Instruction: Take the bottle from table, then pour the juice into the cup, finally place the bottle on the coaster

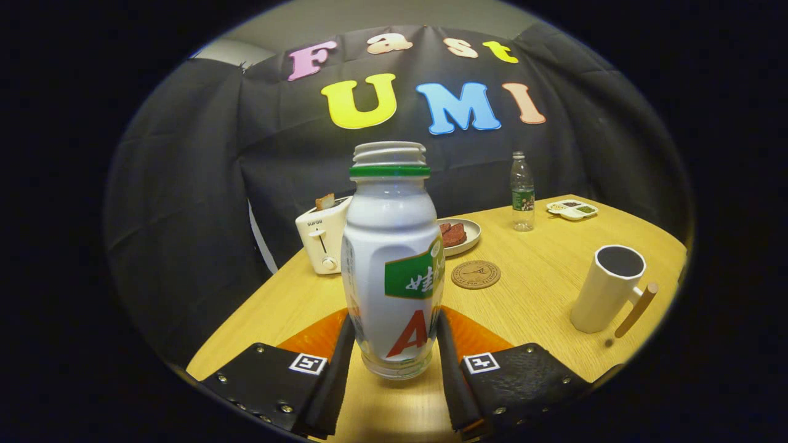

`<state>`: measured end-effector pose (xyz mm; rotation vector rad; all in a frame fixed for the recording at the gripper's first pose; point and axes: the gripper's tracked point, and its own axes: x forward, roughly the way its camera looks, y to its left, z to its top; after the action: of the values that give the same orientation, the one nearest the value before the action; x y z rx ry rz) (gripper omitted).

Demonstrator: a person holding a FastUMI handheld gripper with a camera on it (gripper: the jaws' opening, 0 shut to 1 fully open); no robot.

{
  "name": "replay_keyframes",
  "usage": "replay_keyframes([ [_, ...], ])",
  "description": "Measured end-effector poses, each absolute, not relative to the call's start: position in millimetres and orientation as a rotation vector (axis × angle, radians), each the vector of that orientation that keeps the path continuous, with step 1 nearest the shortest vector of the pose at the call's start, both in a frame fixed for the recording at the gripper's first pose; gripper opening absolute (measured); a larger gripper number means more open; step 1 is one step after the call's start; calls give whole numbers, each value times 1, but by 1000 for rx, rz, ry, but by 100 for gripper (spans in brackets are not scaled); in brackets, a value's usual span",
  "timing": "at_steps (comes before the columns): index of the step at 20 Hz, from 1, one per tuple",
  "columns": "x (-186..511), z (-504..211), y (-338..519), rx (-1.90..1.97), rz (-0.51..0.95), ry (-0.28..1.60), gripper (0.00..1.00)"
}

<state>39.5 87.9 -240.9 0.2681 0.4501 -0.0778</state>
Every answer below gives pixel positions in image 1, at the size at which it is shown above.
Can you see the red meat slice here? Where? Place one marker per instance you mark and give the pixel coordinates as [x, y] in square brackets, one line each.
[455, 236]
[444, 228]

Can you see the wooden table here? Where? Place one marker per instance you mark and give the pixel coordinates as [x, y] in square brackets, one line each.
[542, 289]

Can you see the round cork coaster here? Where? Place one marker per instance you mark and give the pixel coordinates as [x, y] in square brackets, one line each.
[475, 274]

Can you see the white toaster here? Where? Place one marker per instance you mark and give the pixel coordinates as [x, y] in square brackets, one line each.
[320, 246]

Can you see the white juice bottle green label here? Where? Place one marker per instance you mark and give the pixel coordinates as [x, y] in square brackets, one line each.
[381, 246]

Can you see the clear plastic water bottle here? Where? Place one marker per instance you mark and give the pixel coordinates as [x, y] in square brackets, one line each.
[522, 203]

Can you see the white round plate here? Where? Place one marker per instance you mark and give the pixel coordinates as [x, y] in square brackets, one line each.
[473, 234]

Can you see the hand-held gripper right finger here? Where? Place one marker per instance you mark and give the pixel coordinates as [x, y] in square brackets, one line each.
[455, 381]

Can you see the white divided dish with beans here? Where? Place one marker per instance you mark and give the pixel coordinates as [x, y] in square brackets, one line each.
[571, 210]

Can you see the bread slice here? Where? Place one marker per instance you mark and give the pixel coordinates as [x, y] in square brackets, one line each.
[325, 202]

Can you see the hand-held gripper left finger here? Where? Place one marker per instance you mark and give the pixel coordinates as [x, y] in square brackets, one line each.
[335, 381]

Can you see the black backdrop cloth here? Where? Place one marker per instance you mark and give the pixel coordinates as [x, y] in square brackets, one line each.
[184, 215]

